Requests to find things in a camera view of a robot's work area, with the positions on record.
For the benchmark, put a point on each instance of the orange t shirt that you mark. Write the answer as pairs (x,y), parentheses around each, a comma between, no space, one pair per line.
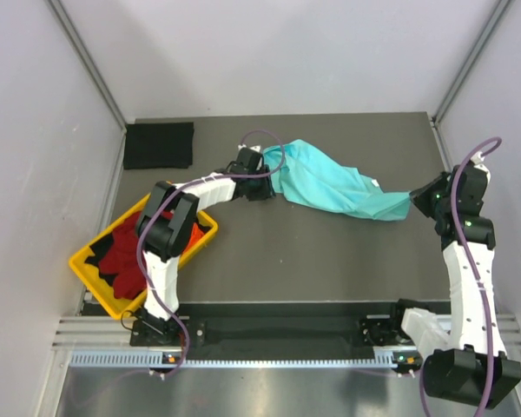
(198,232)

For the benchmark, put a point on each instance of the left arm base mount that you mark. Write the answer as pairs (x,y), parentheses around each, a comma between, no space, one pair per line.
(160,334)

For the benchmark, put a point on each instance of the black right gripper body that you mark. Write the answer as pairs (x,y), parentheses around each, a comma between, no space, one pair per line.
(432,198)

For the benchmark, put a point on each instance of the aluminium frame rail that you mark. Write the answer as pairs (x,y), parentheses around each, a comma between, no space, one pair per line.
(101,332)

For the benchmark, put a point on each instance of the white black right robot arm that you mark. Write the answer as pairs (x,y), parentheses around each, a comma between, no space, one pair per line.
(467,363)

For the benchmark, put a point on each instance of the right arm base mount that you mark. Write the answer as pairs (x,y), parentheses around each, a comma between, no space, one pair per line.
(380,330)

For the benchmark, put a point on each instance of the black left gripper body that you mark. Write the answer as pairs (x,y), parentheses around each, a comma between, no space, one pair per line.
(259,188)

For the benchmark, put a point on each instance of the yellow plastic bin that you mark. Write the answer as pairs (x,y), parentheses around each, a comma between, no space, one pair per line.
(102,291)

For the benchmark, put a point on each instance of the teal t shirt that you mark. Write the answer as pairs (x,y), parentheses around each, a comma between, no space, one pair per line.
(306,176)

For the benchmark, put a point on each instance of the dark red t shirt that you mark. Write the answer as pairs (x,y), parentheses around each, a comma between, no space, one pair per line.
(120,260)

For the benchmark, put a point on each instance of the folded black t shirt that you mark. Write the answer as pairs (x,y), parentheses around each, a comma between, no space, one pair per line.
(164,145)

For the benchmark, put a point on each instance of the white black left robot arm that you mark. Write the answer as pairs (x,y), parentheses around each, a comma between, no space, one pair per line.
(166,223)

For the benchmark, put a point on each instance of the black t shirt in bin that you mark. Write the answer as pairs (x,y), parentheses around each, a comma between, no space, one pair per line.
(100,249)

